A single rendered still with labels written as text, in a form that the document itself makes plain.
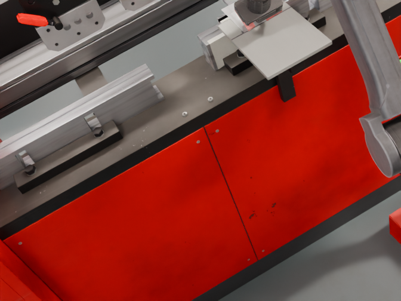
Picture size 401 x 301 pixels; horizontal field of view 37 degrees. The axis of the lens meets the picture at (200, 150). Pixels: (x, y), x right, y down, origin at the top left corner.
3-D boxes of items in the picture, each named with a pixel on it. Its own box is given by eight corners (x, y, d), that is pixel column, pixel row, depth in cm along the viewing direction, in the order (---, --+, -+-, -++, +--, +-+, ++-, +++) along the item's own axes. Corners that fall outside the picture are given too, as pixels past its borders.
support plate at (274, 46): (268, 80, 139) (267, 77, 139) (218, 28, 157) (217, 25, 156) (332, 44, 141) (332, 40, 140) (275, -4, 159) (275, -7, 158)
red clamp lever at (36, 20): (19, 17, 124) (64, 23, 129) (15, 8, 127) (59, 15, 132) (17, 24, 125) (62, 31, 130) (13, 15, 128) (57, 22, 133)
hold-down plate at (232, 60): (233, 76, 161) (231, 68, 158) (224, 66, 164) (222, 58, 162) (326, 24, 164) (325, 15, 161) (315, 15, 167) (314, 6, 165)
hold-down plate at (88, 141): (22, 194, 154) (17, 188, 152) (18, 181, 158) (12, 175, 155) (123, 138, 157) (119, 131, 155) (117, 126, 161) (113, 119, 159)
